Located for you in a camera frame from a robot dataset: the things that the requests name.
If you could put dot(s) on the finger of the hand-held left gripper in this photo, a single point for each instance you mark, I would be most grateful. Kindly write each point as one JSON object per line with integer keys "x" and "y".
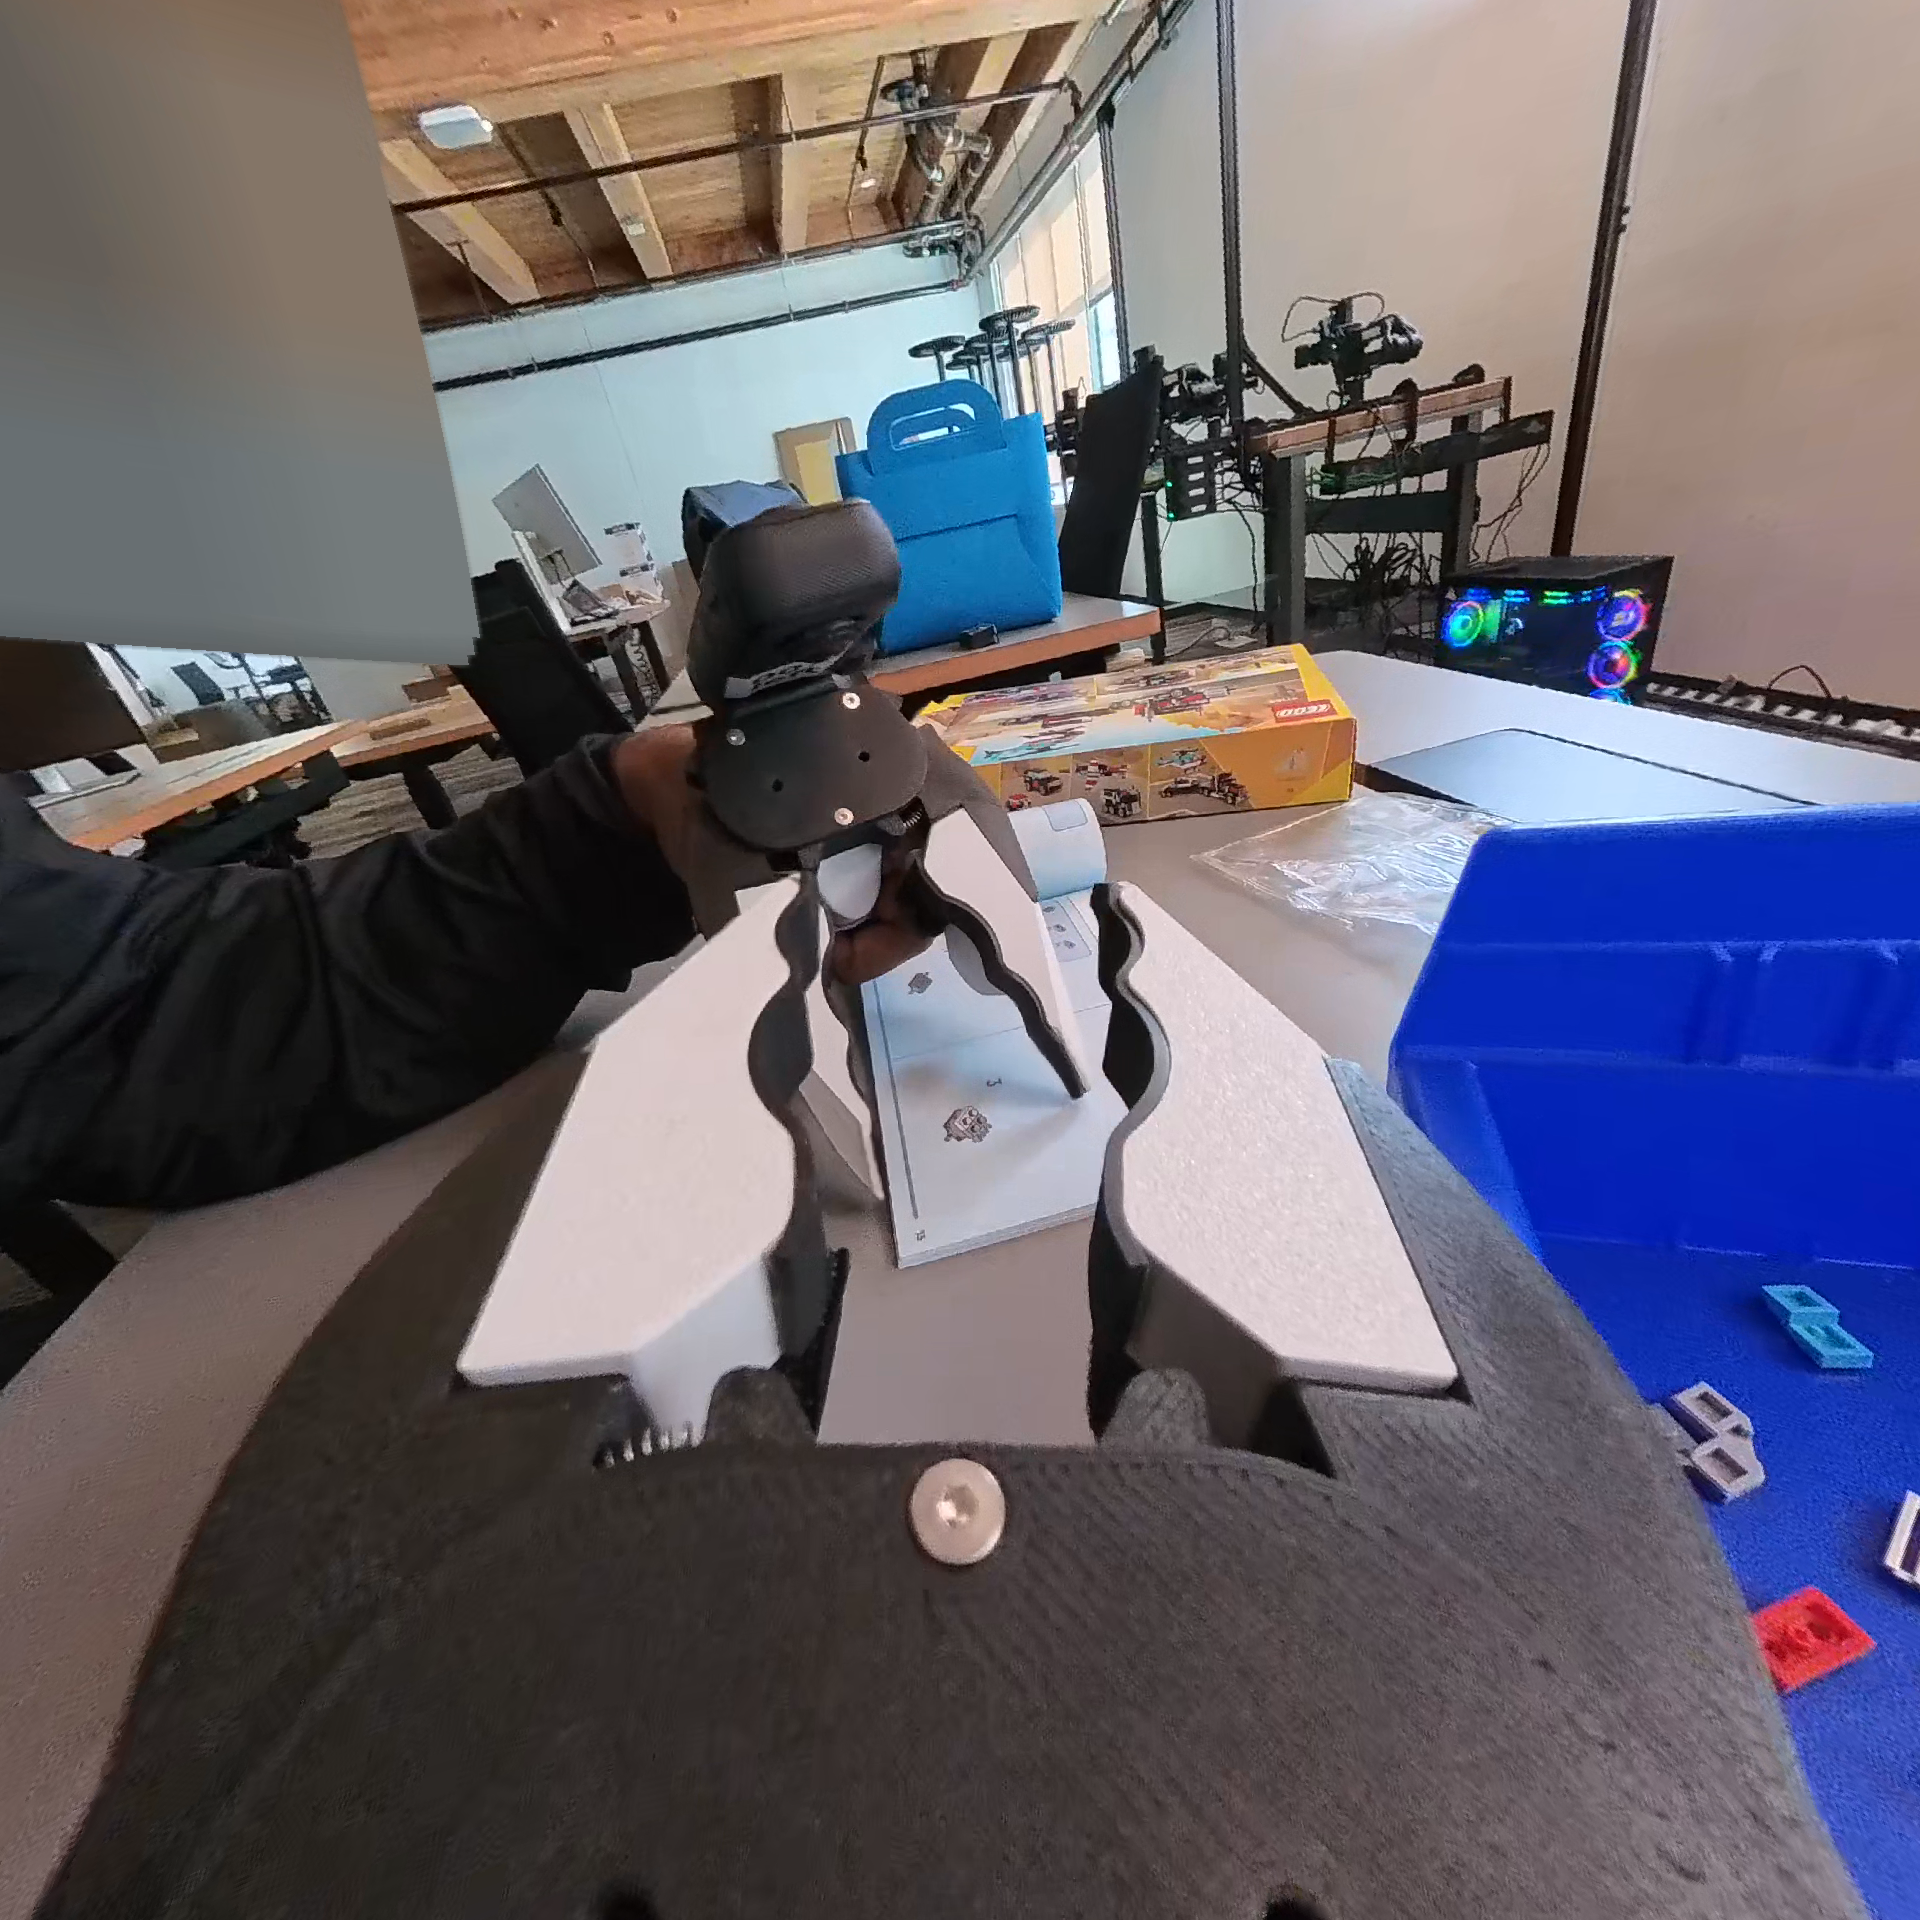
{"x": 848, "y": 1110}
{"x": 977, "y": 885}

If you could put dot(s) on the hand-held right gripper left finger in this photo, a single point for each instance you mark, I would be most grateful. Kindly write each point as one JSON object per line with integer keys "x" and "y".
{"x": 661, "y": 1186}

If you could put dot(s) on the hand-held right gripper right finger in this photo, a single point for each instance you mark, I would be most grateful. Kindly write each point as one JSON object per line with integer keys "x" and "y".
{"x": 1277, "y": 1217}

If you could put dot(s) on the toy instruction booklet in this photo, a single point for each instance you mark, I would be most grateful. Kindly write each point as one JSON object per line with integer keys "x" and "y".
{"x": 977, "y": 1170}

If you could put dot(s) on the blue plastic bin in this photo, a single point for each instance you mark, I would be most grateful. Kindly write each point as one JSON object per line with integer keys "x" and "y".
{"x": 1650, "y": 1080}

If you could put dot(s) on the person's left forearm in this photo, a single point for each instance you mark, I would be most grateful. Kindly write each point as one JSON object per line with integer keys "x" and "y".
{"x": 300, "y": 1020}

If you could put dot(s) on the grey office desk wood edge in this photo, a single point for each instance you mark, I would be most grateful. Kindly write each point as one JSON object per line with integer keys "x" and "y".
{"x": 1080, "y": 619}

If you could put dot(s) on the standing desk with equipment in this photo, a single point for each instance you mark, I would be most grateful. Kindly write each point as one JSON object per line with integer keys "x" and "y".
{"x": 1288, "y": 556}

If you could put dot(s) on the wooden office desk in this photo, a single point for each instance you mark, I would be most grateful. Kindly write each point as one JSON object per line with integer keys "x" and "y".
{"x": 196, "y": 774}

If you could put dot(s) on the person's left hand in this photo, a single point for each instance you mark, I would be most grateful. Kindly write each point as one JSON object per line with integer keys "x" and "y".
{"x": 661, "y": 796}

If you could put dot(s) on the navy backpack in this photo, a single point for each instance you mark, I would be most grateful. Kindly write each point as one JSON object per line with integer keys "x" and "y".
{"x": 720, "y": 510}

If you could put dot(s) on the cardboard panel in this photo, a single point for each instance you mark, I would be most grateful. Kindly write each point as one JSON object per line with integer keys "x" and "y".
{"x": 810, "y": 457}

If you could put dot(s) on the blue felt tote bag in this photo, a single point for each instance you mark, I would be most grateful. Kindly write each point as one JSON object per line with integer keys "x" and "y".
{"x": 944, "y": 556}

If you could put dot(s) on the yellow toy brick box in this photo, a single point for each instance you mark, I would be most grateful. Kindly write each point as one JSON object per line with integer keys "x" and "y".
{"x": 1169, "y": 737}

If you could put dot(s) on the silver computer monitor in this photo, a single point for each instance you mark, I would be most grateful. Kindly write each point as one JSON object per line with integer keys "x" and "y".
{"x": 543, "y": 518}

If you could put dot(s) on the group of black bar stools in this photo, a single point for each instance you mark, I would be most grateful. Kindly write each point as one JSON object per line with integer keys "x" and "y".
{"x": 1003, "y": 321}

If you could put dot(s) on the clear plastic bag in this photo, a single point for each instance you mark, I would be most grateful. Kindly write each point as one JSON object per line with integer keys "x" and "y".
{"x": 1349, "y": 863}

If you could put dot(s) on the tall office window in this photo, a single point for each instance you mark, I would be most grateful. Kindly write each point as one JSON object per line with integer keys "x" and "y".
{"x": 1049, "y": 270}

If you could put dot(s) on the white table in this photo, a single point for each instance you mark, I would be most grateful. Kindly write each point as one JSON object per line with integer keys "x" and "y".
{"x": 1501, "y": 689}

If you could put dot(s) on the pile of small toy bricks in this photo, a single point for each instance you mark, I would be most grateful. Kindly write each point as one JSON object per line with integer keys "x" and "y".
{"x": 1826, "y": 1341}

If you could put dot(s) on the white ceiling device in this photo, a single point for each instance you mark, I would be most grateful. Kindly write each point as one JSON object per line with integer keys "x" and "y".
{"x": 457, "y": 129}

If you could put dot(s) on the computer case with rainbow fans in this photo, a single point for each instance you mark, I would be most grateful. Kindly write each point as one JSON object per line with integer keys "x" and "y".
{"x": 1546, "y": 623}

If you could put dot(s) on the dark monitor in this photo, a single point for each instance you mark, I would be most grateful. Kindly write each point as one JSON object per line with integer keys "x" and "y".
{"x": 61, "y": 706}

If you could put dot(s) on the black camera rig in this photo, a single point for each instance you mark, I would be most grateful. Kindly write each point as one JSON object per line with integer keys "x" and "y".
{"x": 1349, "y": 347}

